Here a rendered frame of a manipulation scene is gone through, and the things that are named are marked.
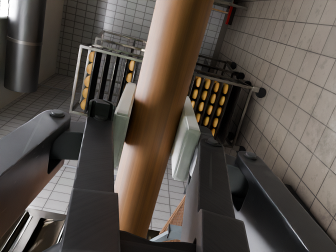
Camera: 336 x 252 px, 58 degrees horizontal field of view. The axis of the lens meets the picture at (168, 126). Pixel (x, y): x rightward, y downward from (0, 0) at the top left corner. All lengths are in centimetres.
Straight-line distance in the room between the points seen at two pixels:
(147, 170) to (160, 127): 3
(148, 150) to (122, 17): 501
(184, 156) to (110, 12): 505
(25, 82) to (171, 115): 325
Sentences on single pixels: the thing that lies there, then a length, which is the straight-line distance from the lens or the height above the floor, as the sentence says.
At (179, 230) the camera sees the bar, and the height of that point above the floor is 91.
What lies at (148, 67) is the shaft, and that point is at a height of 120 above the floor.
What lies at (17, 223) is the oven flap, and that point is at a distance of 210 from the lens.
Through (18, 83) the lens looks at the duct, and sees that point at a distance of 341.
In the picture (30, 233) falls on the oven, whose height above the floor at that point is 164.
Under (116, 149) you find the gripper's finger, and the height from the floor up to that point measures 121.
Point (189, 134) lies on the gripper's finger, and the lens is 15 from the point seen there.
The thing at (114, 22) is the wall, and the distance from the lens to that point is 519.
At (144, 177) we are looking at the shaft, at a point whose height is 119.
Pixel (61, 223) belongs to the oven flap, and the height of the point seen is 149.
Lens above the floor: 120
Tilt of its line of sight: 7 degrees down
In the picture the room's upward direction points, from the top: 77 degrees counter-clockwise
